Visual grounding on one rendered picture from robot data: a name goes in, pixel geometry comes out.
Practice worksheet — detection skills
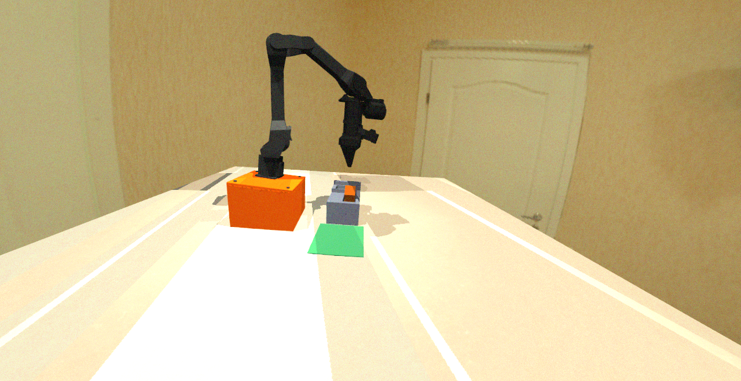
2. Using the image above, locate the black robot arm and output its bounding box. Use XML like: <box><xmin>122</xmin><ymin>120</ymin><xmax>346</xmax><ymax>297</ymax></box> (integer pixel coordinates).
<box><xmin>255</xmin><ymin>32</ymin><xmax>387</xmax><ymax>180</ymax></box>

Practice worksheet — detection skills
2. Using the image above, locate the orange l-shaped part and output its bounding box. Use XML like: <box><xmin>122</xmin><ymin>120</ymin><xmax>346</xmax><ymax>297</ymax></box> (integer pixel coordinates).
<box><xmin>344</xmin><ymin>185</ymin><xmax>355</xmax><ymax>202</ymax></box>

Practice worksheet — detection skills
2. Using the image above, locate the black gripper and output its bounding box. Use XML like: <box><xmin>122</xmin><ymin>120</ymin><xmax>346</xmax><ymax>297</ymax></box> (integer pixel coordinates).
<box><xmin>338</xmin><ymin>116</ymin><xmax>362</xmax><ymax>167</ymax></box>

